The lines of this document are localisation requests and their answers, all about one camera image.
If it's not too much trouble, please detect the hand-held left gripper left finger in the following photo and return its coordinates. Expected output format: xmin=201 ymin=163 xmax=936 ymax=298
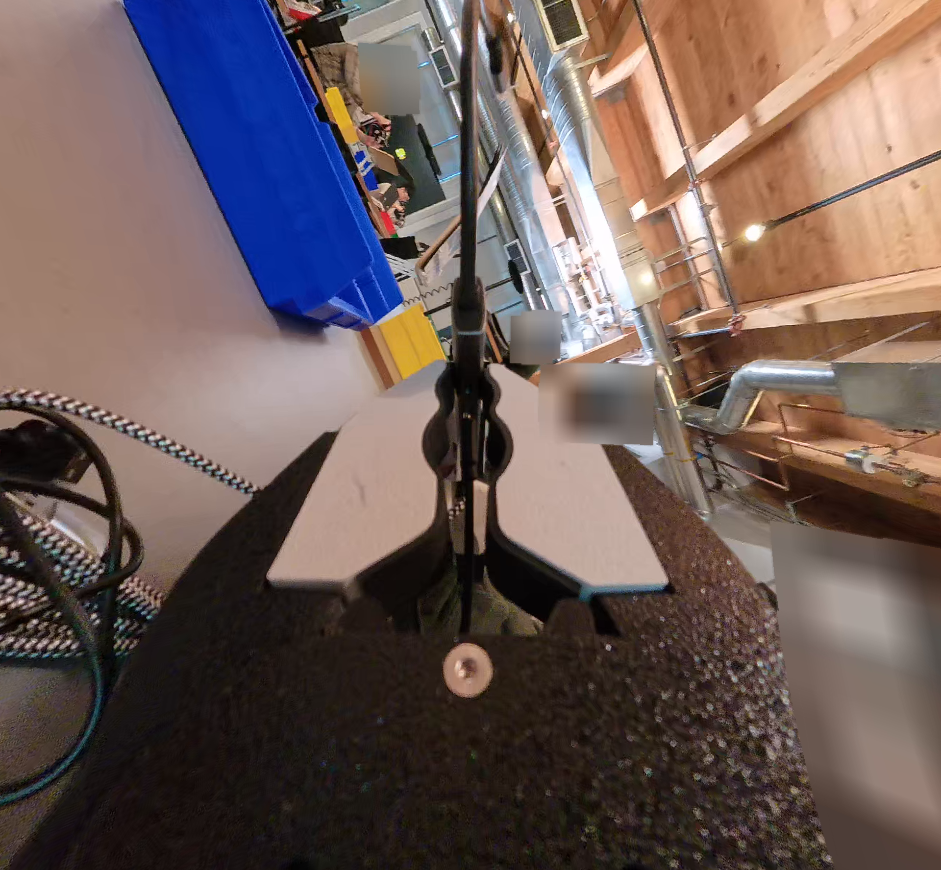
xmin=265 ymin=363 xmax=453 ymax=592

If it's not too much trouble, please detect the black monitor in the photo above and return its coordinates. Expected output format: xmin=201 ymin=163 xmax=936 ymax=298
xmin=390 ymin=117 xmax=446 ymax=206

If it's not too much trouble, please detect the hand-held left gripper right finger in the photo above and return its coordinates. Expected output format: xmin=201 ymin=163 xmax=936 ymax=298
xmin=481 ymin=364 xmax=671 ymax=595

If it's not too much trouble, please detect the blue plastic bin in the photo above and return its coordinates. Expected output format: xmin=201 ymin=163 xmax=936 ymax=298
xmin=123 ymin=0 xmax=404 ymax=331

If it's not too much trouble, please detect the black white braided cable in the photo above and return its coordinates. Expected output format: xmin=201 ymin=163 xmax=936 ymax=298
xmin=0 ymin=388 xmax=258 ymax=665

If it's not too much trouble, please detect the white vent grille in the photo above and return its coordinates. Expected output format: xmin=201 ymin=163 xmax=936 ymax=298
xmin=523 ymin=0 xmax=589 ymax=51

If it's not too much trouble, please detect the silver duct elbow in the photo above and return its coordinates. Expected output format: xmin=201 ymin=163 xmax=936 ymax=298
xmin=717 ymin=362 xmax=941 ymax=437

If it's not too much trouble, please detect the silver spiral air duct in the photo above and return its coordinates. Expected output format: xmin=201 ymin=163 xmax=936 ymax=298
xmin=404 ymin=0 xmax=707 ymax=511

